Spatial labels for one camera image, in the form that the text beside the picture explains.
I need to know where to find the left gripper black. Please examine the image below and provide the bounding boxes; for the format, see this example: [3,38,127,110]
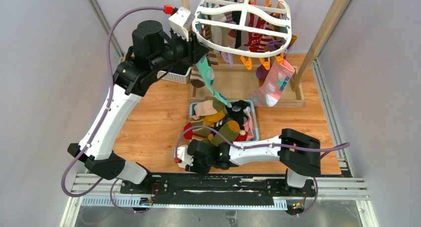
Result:
[151,27,210,73]

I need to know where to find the mint green sock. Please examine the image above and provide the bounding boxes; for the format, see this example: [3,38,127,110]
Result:
[196,55,232,108]

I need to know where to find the white oval sock hanger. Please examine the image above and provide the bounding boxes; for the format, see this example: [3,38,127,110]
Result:
[192,0,292,58]

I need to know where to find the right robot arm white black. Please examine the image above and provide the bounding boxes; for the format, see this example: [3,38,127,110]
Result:
[174,129,321,196]

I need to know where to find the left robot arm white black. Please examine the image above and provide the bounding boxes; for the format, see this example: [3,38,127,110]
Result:
[68,20,209,194]

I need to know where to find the striped olive sock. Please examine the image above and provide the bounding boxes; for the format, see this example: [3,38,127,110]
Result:
[187,118,215,141]

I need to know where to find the red sock in basket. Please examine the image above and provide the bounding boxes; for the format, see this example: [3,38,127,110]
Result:
[183,123,193,140]

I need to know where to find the olive green sock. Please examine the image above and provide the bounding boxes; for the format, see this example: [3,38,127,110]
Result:
[208,120,240,146]

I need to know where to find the white laundry basket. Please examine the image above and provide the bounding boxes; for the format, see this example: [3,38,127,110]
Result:
[157,67,192,84]

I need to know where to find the blue sock basket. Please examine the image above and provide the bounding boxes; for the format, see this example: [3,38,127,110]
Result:
[189,100,260,142]

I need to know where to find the black sock in basket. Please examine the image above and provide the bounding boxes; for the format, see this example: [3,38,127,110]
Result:
[227,100,250,130]

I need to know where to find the red patterned sock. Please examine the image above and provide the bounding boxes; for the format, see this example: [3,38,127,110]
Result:
[244,13,273,53]

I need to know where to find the pink sock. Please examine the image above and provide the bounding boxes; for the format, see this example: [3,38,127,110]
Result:
[249,59,295,107]

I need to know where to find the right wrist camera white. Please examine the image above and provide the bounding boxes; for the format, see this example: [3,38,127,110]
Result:
[174,145,194,168]

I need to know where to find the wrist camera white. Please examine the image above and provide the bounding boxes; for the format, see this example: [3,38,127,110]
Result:
[168,6,194,41]
[174,145,194,168]

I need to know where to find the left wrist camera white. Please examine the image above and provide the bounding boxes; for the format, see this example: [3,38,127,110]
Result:
[168,6,194,41]

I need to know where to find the wooden rack frame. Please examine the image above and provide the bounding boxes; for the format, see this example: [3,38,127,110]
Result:
[189,0,346,108]

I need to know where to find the black mounting base plate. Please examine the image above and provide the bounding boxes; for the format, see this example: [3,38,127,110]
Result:
[120,172,316,210]

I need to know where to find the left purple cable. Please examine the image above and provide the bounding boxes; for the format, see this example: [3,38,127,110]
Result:
[62,5,174,214]

